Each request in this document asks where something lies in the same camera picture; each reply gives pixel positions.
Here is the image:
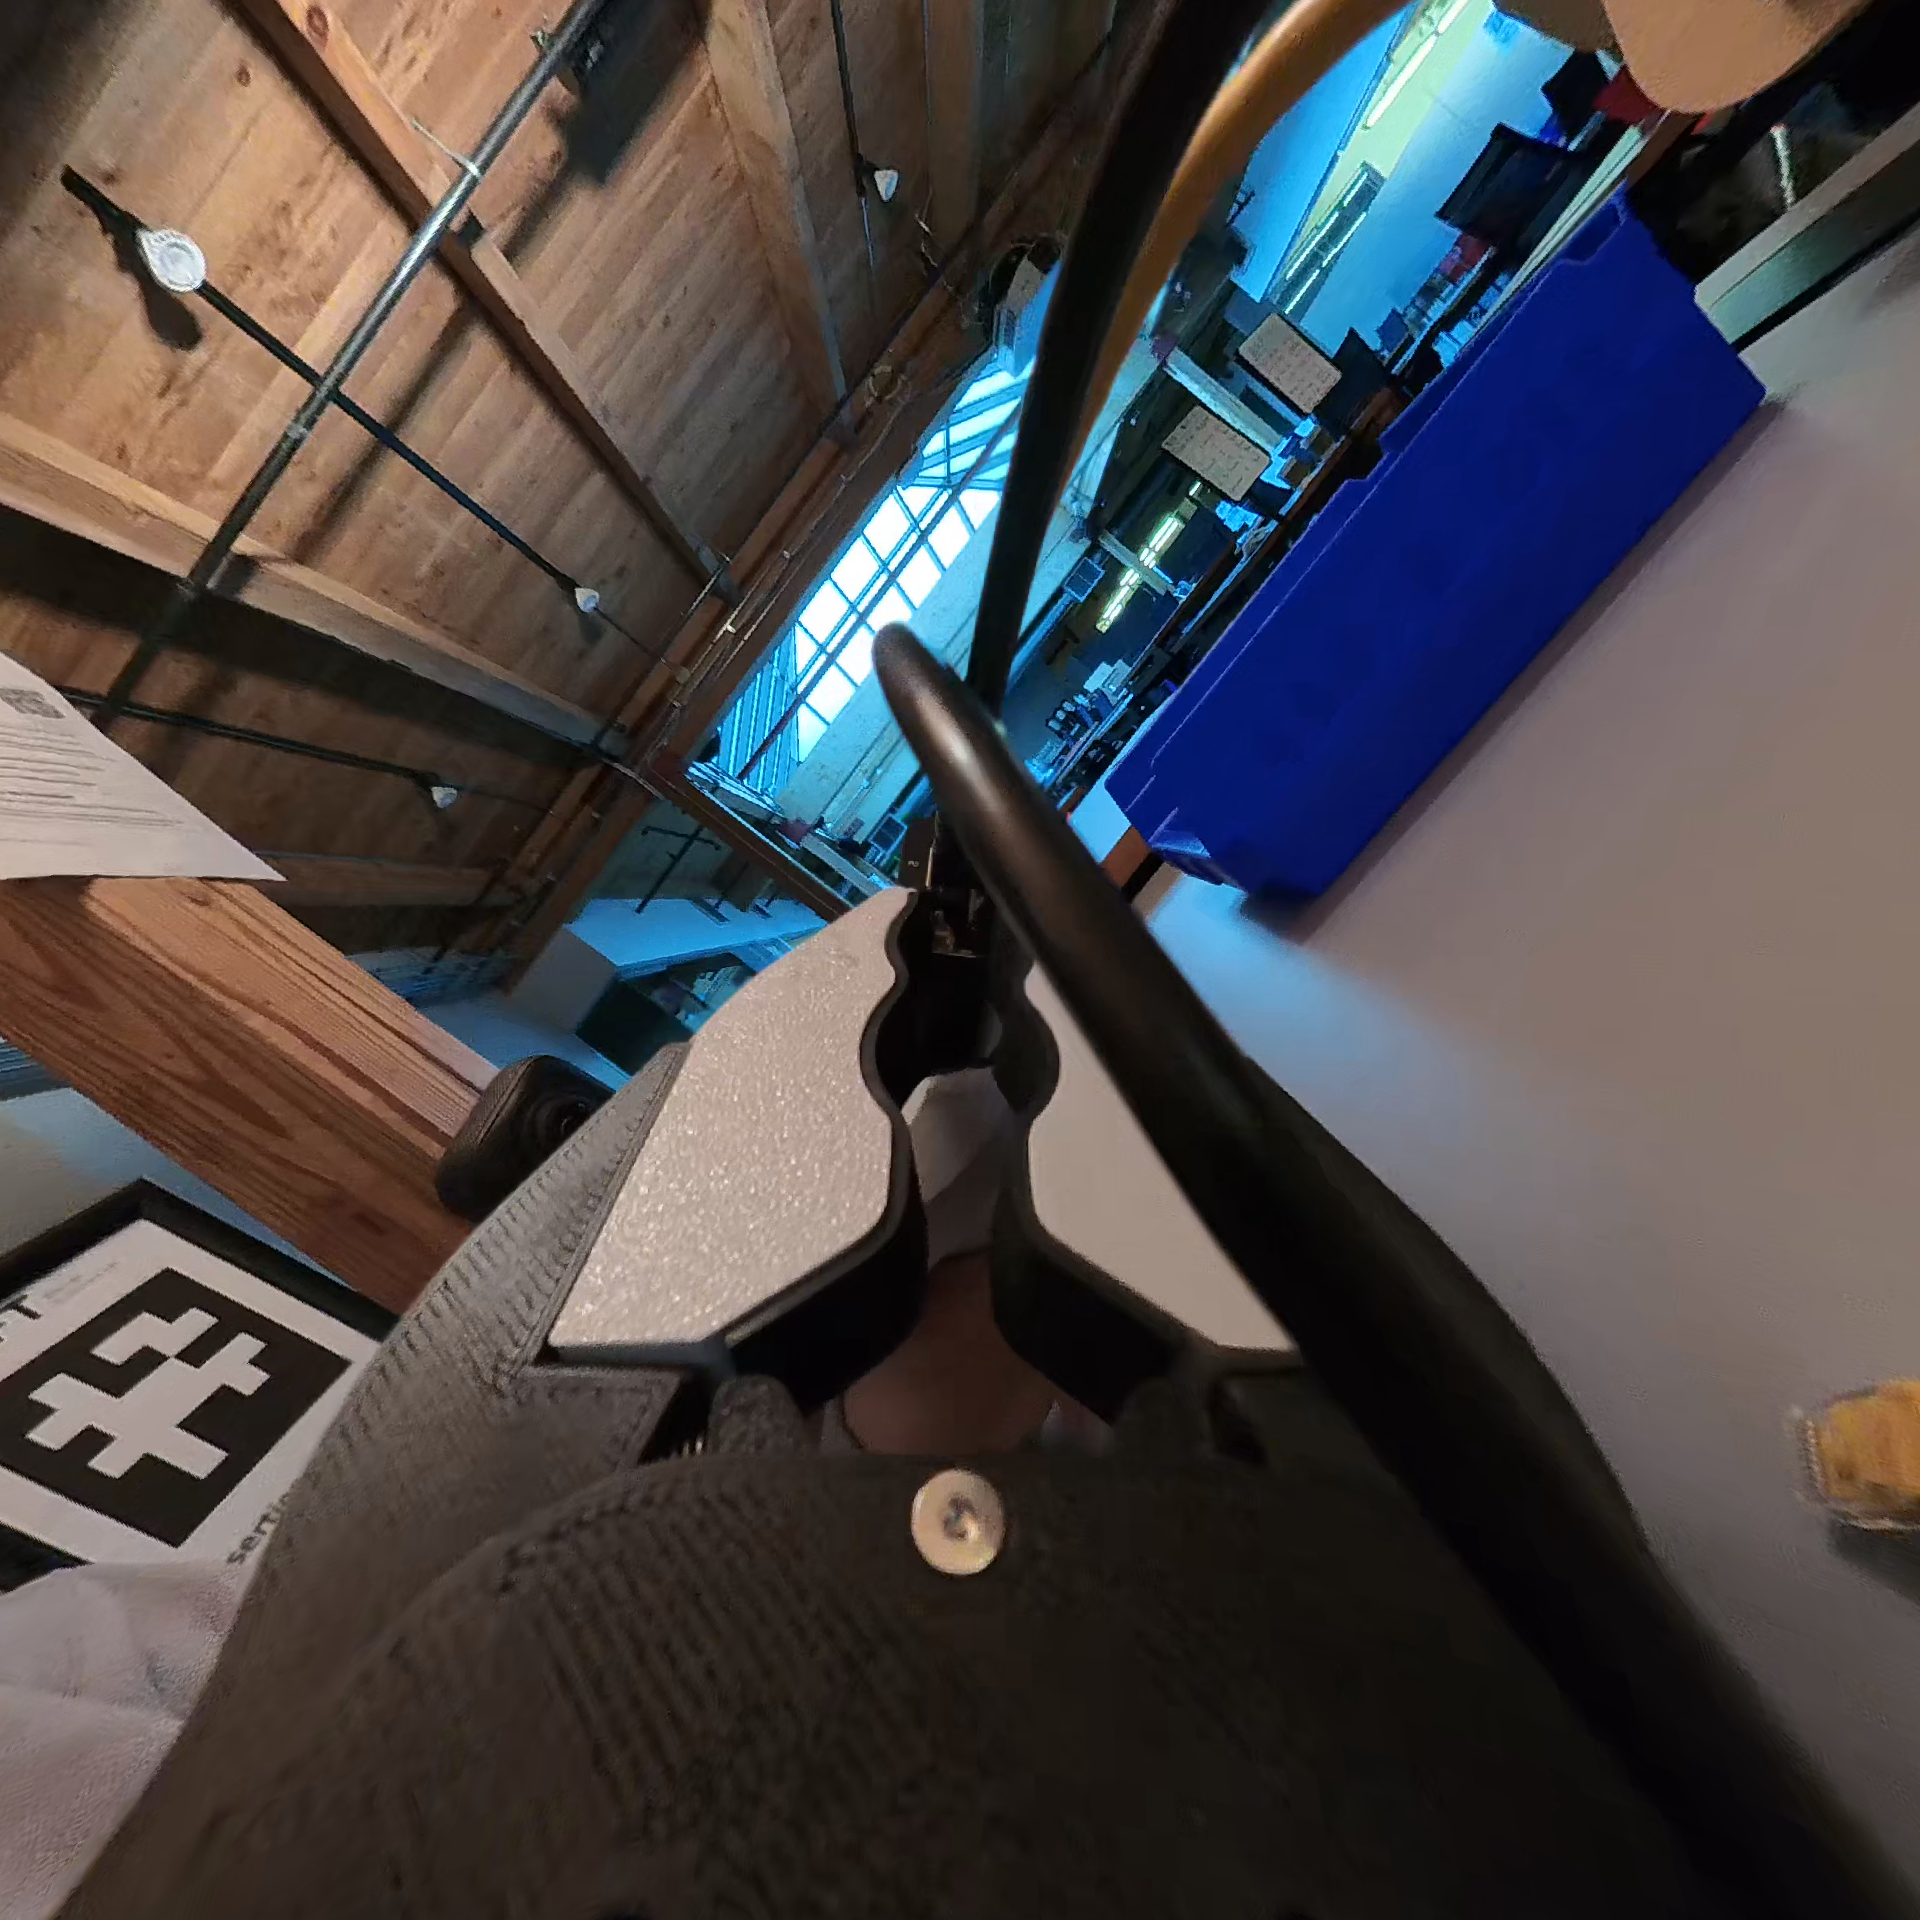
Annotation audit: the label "large paned window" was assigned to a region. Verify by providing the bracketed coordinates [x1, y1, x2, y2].
[697, 360, 1039, 783]

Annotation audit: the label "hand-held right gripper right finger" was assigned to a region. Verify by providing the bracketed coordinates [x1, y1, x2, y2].
[990, 968, 1306, 1424]

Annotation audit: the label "tan cardboard box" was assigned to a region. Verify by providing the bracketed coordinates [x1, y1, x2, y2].
[1597, 0, 1885, 114]

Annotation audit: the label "black ethernet switch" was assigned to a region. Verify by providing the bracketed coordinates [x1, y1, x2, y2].
[885, 817, 1007, 1097]

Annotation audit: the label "black framed tag sign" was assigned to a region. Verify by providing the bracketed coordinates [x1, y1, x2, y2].
[0, 1182, 396, 1593]

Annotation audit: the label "white cabinet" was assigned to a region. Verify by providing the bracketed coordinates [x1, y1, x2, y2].
[572, 897, 819, 1075]

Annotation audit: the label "person's left hand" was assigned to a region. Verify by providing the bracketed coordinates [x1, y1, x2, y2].
[837, 1250, 1109, 1455]

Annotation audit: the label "white paper sheet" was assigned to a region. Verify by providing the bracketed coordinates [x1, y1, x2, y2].
[0, 651, 288, 885]

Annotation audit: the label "white hanging sign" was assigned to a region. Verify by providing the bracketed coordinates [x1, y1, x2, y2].
[1162, 406, 1275, 501]
[1238, 317, 1344, 414]

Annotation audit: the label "grey desk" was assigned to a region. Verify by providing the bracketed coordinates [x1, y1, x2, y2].
[1073, 226, 1920, 1847]

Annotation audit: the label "long black light rail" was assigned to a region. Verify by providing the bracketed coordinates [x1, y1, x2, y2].
[57, 165, 723, 693]

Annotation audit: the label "person's clothing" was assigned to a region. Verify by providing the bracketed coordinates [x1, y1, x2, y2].
[0, 1560, 249, 1920]

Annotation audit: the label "metal conduit pipe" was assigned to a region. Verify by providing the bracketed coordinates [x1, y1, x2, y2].
[91, 0, 615, 714]

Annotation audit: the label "wooden post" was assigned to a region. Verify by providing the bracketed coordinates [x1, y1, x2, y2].
[0, 879, 496, 1316]

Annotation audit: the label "black camera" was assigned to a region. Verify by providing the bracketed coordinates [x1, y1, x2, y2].
[435, 1055, 615, 1220]

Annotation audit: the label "blue storage bin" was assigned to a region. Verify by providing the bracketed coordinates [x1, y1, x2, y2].
[1102, 196, 1769, 903]

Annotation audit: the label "black edged table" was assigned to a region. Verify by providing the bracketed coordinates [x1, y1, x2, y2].
[1695, 97, 1920, 351]

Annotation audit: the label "black ethernet cable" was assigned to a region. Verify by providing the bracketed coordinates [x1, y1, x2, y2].
[874, 0, 1920, 1920]

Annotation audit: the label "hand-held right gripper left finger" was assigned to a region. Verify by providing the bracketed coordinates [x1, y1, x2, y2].
[543, 885, 931, 1416]

